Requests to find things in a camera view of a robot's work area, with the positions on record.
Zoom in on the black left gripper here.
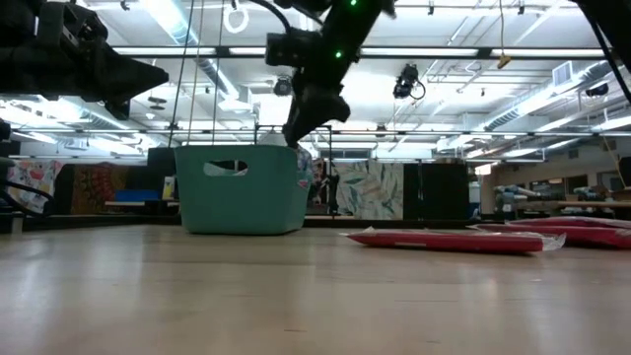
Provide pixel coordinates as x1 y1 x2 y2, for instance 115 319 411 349
0 0 170 121

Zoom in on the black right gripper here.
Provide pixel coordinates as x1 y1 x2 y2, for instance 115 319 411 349
283 48 364 148

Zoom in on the leaf patterned panel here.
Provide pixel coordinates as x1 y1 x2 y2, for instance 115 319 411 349
334 161 405 221

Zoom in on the orange patterned cloth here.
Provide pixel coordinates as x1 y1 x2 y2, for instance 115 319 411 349
70 163 130 216

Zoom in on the blue box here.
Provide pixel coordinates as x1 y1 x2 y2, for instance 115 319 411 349
113 189 162 203

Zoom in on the teal plastic basket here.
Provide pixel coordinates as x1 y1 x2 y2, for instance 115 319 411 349
174 144 313 236

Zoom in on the floral patterned cloth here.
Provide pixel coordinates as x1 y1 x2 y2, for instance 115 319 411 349
5 159 64 214

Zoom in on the white ceiling air vent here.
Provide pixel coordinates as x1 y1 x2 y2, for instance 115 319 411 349
551 61 575 88

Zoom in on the wooden background table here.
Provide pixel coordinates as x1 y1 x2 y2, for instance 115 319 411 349
556 199 631 209

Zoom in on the round black ceiling camera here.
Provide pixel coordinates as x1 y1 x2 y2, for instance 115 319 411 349
272 74 295 98

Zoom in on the thin hanging cable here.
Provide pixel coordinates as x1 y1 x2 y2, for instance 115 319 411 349
167 0 196 148
185 0 206 147
211 0 226 147

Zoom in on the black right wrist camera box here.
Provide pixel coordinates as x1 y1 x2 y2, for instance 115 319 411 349
264 28 324 69

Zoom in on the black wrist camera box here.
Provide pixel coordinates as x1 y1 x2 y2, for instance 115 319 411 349
36 0 109 48
264 28 324 69

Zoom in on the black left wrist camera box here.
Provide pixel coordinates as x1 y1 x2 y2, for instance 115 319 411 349
36 0 109 48

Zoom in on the black hanging camera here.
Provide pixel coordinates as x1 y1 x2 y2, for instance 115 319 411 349
392 62 426 101

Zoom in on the black overhead frame bar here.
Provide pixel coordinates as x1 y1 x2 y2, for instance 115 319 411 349
111 45 607 61

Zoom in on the thin black frame bar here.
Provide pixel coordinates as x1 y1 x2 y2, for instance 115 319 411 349
9 128 631 139

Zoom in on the white hanging ring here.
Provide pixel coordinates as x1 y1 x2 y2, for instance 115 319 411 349
222 3 251 36

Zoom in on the black table edge rail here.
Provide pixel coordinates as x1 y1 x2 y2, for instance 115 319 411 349
22 214 477 231

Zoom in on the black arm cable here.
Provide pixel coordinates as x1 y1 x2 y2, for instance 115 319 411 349
0 179 55 218

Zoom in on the yellow hanging hook cord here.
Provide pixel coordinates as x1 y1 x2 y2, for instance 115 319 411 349
496 0 513 70

